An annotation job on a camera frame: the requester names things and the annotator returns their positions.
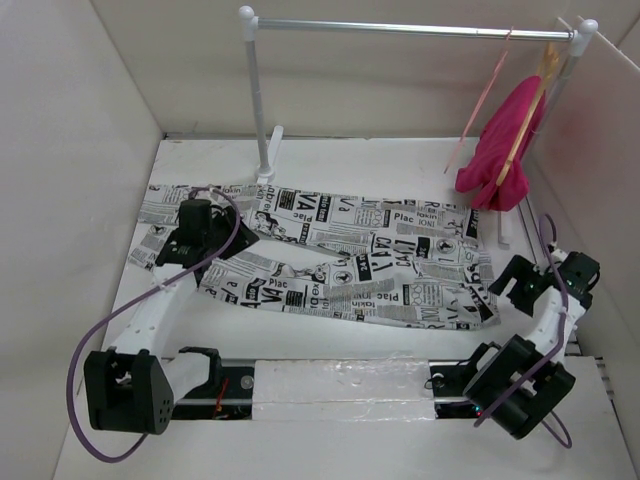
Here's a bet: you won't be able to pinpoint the pink garment on hanger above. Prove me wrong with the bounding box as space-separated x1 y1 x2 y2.
455 76 545 211

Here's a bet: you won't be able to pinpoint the pink wire hanger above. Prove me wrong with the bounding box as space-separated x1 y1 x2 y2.
443 27 514 174

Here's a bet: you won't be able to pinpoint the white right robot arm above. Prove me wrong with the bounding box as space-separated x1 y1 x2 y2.
462 250 600 440

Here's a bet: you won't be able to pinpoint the newspaper print trousers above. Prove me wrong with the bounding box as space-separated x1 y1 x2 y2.
129 184 499 331

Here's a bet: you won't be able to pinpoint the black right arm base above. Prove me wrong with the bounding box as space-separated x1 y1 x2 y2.
424 361 482 420

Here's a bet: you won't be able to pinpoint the wooden hanger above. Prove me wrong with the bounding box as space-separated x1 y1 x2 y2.
496 43 560 187

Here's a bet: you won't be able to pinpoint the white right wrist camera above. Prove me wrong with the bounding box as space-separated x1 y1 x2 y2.
546 241 568 262

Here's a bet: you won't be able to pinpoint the white clothes rack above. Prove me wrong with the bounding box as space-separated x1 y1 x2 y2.
238 4 599 249

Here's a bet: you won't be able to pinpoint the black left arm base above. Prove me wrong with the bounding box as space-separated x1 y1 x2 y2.
172 360 255 421

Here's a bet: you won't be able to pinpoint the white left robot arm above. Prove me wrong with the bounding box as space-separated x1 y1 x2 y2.
83 199 258 435

